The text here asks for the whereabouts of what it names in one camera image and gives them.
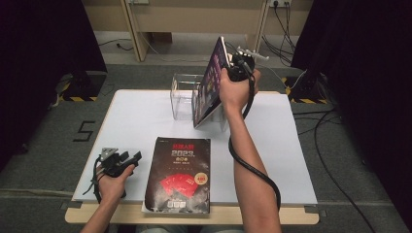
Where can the person's left hand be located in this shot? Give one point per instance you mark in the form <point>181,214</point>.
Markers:
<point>111,189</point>

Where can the clear acrylic book holder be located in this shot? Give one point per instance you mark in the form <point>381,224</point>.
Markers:
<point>183,103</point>

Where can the black stand base striped tape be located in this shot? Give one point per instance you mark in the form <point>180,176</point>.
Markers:
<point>311,88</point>
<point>87,84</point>

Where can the person's right hand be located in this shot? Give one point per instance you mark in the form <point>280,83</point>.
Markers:
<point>238,93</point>

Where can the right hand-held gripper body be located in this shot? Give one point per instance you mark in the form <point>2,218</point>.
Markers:
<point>241,68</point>

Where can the white wall outlet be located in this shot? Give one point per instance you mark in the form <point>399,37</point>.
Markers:
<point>280,2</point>

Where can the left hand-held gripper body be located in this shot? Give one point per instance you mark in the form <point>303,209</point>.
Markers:
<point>111,163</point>

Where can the purple paperback book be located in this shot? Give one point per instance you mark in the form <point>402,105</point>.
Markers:
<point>210,87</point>

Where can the dark curtain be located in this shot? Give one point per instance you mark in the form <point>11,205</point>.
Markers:
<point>372,81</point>
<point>39,64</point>

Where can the dark brown book red print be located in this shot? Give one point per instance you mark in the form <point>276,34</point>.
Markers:
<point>176,174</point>

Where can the beige wooden desk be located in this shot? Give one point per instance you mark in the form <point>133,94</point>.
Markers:
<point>181,16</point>

